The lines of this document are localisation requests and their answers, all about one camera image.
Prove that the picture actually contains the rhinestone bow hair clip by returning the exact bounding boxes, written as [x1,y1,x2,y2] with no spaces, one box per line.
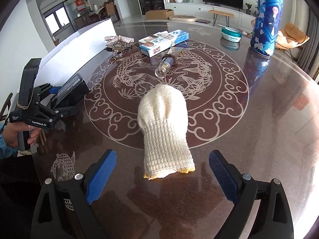
[104,35,135,57]

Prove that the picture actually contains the gold silver cosmetic tube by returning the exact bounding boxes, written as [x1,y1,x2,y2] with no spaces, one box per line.
[155,47,183,79]

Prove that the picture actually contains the black odor removing bar box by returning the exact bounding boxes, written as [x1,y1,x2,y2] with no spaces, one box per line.
[50,73,90,110]

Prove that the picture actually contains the person's left hand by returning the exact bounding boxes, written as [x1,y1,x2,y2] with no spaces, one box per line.
[2,122,41,148]

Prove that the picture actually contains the white cardboard storage box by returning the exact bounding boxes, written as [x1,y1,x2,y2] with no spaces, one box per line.
[10,17,117,108]

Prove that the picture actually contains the blue white medicine box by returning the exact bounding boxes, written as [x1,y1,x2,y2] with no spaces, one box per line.
[139,30,189,58]

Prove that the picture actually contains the white ointment box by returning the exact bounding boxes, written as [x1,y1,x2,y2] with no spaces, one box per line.
[138,31,168,44]

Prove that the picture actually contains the brown cardboard box on floor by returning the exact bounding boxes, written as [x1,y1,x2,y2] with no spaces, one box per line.
[146,9,174,21]

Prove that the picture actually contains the grey curtain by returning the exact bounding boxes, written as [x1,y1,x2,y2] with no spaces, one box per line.
[297,6,318,83]

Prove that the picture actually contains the round wooden floor cushion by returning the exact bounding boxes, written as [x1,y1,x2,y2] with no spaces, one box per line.
[168,15,196,22]

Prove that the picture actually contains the orange lounge chair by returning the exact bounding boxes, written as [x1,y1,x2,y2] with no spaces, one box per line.
[250,13,309,57]

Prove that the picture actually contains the tall blue patterned bottle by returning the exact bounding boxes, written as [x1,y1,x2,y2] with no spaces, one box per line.
[250,0,283,57]

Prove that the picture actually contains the teal white round container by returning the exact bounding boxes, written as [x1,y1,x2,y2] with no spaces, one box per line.
[221,27,242,43]

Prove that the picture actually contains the wooden bench black legs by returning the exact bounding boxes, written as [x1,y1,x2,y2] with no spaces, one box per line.
[209,10,235,27]

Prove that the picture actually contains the small potted plant right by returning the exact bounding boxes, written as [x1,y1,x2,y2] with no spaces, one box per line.
[245,3,252,15]

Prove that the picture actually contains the white tv cabinet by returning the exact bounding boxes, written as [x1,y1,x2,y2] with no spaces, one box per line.
[164,3,255,29]

